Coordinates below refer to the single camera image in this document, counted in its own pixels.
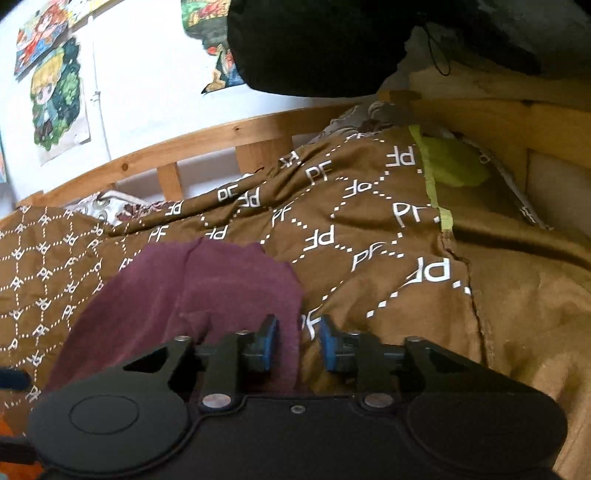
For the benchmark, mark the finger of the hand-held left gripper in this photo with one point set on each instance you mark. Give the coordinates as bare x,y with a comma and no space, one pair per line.
14,379

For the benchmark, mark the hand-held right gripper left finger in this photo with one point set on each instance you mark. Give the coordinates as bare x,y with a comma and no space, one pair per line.
270,342

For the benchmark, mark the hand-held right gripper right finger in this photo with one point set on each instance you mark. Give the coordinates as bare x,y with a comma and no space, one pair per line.
327,345

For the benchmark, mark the maroon garment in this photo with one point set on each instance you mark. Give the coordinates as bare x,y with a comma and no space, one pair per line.
194,295

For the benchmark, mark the orange cloth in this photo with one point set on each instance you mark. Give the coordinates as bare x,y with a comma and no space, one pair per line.
10,427

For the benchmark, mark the brown printed blanket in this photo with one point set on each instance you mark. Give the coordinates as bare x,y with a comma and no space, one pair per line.
360,240

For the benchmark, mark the yellow-green cloth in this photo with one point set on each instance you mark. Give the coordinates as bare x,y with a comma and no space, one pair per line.
452,161

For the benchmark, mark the black bag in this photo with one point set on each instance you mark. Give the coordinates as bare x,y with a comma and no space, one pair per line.
314,46

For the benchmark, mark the wooden bed frame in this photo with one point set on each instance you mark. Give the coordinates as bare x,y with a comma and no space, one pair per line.
194,138

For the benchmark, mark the small blue wall poster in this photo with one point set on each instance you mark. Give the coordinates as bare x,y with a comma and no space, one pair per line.
2,161

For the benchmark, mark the blond figure wall poster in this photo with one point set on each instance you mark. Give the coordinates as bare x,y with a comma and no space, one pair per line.
57,101

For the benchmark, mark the large colourful wall poster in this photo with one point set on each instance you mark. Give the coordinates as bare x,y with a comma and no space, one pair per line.
207,27

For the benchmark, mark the red and blue wall poster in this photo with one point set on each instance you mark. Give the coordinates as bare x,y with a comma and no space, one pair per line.
39,41

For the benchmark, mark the yellow wall poster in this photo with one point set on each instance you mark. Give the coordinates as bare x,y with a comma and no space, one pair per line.
92,5

